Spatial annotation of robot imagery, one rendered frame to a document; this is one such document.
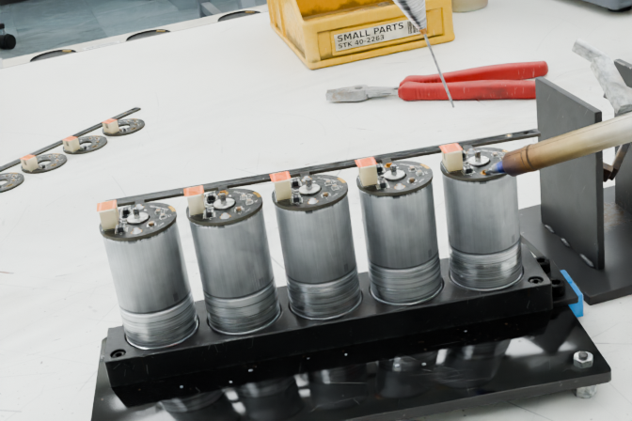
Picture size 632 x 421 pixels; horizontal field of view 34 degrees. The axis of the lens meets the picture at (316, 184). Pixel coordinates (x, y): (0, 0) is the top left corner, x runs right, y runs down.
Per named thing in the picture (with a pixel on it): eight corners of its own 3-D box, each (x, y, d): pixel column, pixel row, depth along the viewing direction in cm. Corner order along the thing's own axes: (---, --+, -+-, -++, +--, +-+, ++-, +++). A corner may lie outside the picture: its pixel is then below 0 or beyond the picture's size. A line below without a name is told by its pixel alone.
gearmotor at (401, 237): (451, 319, 34) (439, 181, 32) (380, 333, 34) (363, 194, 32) (434, 285, 37) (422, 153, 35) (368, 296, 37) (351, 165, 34)
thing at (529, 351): (539, 287, 38) (538, 259, 37) (613, 400, 31) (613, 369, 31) (108, 363, 37) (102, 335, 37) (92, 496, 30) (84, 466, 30)
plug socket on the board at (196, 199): (213, 211, 33) (210, 193, 32) (187, 216, 33) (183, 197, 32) (213, 201, 33) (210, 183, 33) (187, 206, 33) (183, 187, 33)
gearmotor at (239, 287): (287, 349, 34) (263, 211, 32) (213, 362, 34) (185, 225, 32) (280, 311, 36) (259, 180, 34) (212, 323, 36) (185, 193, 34)
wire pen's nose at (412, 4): (396, 35, 30) (378, -8, 29) (420, 13, 30) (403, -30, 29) (422, 40, 29) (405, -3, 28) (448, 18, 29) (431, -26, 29)
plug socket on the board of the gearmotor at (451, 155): (471, 168, 33) (469, 149, 33) (445, 173, 33) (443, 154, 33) (465, 159, 34) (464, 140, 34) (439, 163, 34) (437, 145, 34)
